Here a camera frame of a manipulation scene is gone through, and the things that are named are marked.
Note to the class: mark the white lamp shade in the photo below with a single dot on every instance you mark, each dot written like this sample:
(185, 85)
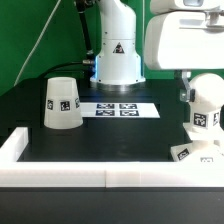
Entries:
(62, 107)

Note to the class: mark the white lamp base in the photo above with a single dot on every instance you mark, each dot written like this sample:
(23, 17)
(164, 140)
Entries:
(204, 148)

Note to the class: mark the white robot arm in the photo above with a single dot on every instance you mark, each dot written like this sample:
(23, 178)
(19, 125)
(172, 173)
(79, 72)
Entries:
(118, 66)

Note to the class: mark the white marker sheet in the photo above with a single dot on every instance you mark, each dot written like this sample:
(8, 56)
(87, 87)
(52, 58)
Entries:
(119, 110)

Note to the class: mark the white lamp bulb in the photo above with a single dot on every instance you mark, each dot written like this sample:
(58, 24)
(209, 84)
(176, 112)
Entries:
(205, 110)

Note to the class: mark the white U-shaped fence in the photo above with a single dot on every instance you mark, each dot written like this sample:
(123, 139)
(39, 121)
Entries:
(194, 172)

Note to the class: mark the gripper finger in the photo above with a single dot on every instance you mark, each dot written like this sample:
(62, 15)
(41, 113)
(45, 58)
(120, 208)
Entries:
(187, 94)

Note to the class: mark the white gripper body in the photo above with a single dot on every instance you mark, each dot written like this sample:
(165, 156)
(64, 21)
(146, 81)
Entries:
(182, 40)

